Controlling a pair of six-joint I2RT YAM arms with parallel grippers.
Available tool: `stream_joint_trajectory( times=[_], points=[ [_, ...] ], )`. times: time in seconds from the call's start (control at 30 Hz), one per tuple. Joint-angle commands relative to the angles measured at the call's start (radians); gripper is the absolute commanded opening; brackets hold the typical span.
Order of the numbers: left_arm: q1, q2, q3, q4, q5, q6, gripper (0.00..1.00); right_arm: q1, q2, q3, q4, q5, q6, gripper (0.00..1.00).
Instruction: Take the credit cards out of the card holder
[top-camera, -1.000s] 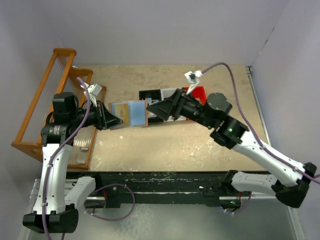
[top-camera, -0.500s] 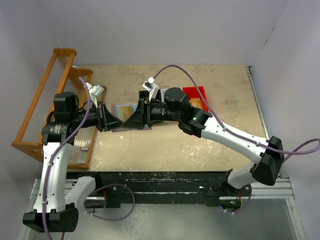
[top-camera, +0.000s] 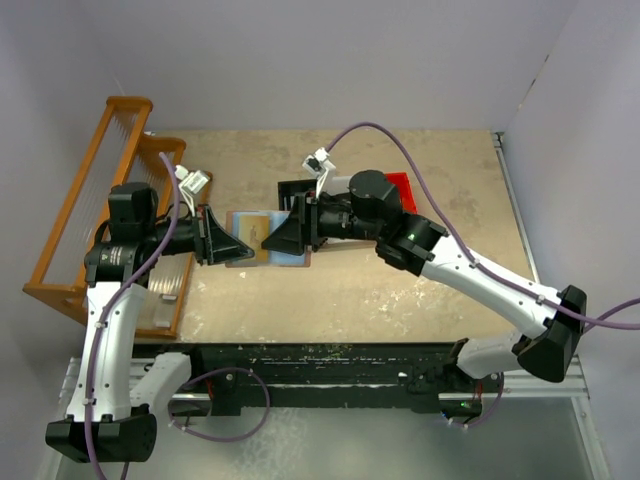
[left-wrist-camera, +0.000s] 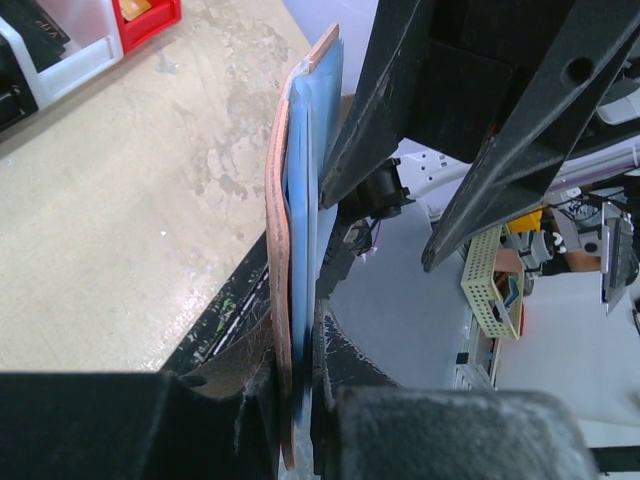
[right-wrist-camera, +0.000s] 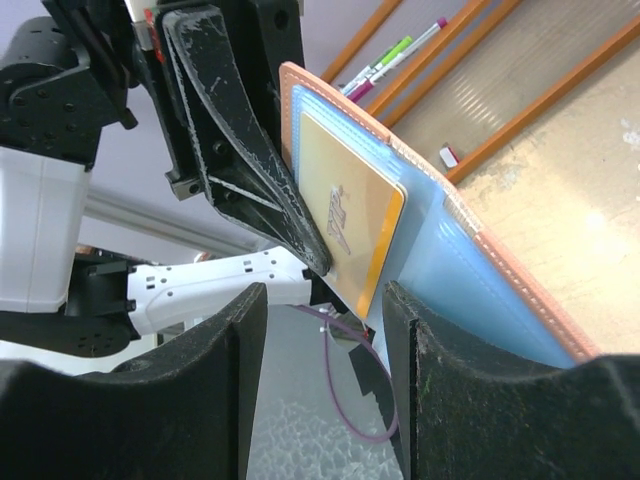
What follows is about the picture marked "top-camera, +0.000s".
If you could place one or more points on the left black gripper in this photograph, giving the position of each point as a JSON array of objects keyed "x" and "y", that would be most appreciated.
[{"x": 201, "y": 236}]

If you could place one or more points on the red plastic bin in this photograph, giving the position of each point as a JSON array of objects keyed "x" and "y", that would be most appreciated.
[{"x": 402, "y": 183}]

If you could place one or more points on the black metal base frame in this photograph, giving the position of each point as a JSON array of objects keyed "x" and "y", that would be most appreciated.
[{"x": 420, "y": 377}]

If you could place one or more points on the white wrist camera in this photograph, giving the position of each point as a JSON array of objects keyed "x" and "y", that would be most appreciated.
[
  {"x": 191, "y": 183},
  {"x": 320, "y": 167}
]

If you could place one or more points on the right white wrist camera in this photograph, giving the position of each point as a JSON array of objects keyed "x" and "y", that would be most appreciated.
[{"x": 320, "y": 167}]

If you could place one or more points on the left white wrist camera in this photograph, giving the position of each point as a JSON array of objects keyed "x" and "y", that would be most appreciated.
[{"x": 191, "y": 183}]

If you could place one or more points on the gold card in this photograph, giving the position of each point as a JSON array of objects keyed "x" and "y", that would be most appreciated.
[{"x": 253, "y": 229}]

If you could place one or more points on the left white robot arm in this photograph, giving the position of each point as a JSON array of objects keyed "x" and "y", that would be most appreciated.
[{"x": 108, "y": 419}]

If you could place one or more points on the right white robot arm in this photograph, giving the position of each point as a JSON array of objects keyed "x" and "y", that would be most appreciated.
[{"x": 546, "y": 334}]

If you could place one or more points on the white plastic bin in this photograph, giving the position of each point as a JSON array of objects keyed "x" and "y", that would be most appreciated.
[{"x": 337, "y": 185}]

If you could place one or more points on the orange wooden rack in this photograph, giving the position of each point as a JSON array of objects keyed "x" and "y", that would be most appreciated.
[{"x": 120, "y": 150}]

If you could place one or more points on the black plastic bin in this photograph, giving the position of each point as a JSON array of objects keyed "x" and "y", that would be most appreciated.
[{"x": 288, "y": 189}]

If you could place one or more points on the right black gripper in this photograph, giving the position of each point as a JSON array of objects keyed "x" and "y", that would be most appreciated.
[{"x": 308, "y": 223}]

